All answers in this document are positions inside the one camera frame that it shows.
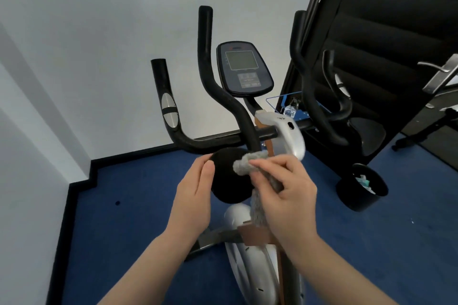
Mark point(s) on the person's right thumb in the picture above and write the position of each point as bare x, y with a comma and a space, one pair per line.
264, 179

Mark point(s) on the person's left thumb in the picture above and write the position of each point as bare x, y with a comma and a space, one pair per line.
208, 183

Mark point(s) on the black ribbed panel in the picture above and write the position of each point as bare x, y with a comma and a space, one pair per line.
386, 29

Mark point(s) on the crumpled trash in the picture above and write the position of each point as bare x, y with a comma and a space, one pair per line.
365, 182

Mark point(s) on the black waste bin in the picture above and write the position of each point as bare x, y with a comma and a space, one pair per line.
357, 194

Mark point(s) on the clear plastic bottle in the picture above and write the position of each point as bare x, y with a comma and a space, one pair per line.
289, 111

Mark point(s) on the person's right forearm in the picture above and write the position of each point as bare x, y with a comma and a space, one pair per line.
332, 272

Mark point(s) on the person's right hand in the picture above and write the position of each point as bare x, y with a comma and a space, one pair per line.
289, 201

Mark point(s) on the grey fluffy cloth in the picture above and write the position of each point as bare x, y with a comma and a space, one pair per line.
258, 208

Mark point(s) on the person's left hand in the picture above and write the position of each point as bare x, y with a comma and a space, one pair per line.
189, 204

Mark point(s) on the silver exercise bike frame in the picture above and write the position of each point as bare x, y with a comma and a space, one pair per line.
250, 265

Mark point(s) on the black metal stand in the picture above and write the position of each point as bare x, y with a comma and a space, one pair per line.
425, 129

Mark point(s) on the black round bike knob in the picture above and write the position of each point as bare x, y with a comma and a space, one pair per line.
229, 176

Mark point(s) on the person's left forearm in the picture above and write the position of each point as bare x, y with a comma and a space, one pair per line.
157, 265

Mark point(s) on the bike console with screen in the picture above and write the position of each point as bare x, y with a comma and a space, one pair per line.
243, 65

